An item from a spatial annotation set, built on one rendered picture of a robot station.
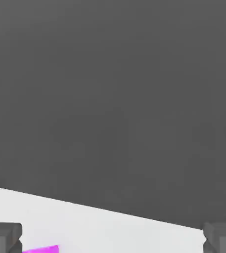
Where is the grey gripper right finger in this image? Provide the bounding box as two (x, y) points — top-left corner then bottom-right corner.
(202, 221), (226, 253)

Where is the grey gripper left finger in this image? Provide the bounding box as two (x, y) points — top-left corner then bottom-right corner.
(0, 222), (23, 253)

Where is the small magenta cube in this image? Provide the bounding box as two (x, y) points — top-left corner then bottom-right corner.
(22, 244), (60, 253)

